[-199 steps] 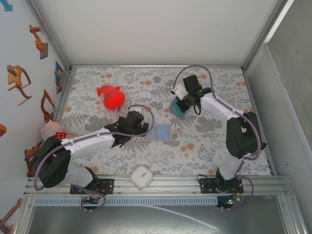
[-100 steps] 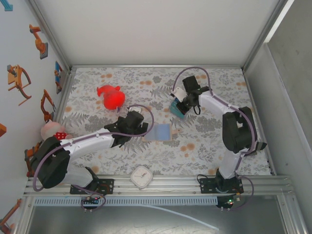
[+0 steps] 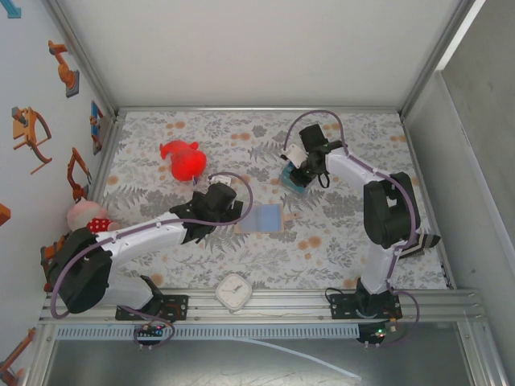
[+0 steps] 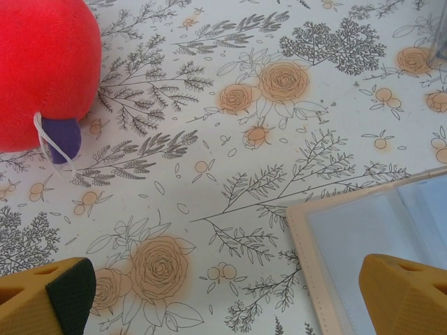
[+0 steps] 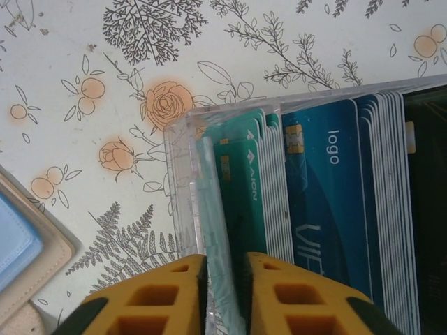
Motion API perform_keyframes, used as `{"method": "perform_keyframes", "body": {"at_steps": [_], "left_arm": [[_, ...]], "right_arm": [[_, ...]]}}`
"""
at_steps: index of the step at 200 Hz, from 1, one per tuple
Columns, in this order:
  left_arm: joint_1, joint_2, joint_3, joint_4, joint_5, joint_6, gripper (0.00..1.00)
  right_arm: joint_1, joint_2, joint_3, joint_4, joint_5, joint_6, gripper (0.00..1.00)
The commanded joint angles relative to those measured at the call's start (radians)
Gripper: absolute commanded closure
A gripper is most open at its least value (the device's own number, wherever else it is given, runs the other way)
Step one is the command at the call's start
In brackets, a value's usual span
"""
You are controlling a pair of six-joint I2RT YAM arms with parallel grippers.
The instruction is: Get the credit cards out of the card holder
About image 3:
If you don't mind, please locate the teal green card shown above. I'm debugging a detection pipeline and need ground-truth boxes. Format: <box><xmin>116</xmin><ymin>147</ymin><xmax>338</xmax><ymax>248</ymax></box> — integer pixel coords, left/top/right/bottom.
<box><xmin>280</xmin><ymin>166</ymin><xmax>307</xmax><ymax>195</ymax></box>

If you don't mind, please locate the light blue card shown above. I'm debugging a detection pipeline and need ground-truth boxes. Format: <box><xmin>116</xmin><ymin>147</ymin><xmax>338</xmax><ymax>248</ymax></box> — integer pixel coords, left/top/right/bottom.
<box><xmin>256</xmin><ymin>203</ymin><xmax>282</xmax><ymax>232</ymax></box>

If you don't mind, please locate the teal black small box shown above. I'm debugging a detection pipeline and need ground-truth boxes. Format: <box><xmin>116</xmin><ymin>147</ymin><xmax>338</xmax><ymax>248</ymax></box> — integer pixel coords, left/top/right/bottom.
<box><xmin>278</xmin><ymin>160</ymin><xmax>319</xmax><ymax>197</ymax></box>

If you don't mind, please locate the red plush toy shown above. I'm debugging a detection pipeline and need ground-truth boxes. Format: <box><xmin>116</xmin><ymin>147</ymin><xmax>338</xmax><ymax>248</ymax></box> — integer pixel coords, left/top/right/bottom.
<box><xmin>159</xmin><ymin>139</ymin><xmax>208</xmax><ymax>183</ymax></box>

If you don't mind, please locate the floral printed table cloth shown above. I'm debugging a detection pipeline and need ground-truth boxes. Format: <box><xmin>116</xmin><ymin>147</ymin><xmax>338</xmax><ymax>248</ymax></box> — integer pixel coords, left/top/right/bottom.
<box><xmin>97</xmin><ymin>110</ymin><xmax>448</xmax><ymax>291</ymax></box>

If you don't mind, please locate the white square clock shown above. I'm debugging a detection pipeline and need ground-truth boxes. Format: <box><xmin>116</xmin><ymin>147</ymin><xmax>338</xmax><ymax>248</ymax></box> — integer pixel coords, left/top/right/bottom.
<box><xmin>215</xmin><ymin>273</ymin><xmax>253</xmax><ymax>314</ymax></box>

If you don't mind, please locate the pink plush toy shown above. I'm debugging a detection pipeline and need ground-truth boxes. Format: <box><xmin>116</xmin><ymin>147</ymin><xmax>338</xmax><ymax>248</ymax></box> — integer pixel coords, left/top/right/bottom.
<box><xmin>66</xmin><ymin>199</ymin><xmax>122</xmax><ymax>235</ymax></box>

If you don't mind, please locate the striped sock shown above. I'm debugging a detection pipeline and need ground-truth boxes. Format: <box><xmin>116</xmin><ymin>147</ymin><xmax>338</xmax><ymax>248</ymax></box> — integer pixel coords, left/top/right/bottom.
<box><xmin>398</xmin><ymin>228</ymin><xmax>442</xmax><ymax>257</ymax></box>

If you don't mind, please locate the aluminium frame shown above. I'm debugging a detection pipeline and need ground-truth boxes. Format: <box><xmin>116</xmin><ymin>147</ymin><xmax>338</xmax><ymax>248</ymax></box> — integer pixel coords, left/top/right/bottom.
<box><xmin>23</xmin><ymin>0</ymin><xmax>510</xmax><ymax>386</ymax></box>

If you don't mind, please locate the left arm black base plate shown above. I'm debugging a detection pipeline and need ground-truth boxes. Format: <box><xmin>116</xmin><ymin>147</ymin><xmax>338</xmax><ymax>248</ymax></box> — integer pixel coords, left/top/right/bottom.
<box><xmin>115</xmin><ymin>294</ymin><xmax>190</xmax><ymax>322</ymax></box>

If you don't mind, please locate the white slotted cable duct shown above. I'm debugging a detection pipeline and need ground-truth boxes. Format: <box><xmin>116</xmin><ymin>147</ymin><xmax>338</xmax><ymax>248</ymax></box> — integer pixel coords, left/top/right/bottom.
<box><xmin>54</xmin><ymin>324</ymin><xmax>361</xmax><ymax>339</ymax></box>

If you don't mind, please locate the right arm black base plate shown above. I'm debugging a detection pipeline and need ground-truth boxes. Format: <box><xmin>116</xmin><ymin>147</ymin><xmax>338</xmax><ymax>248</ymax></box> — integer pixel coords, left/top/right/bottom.
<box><xmin>329</xmin><ymin>292</ymin><xmax>403</xmax><ymax>321</ymax></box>

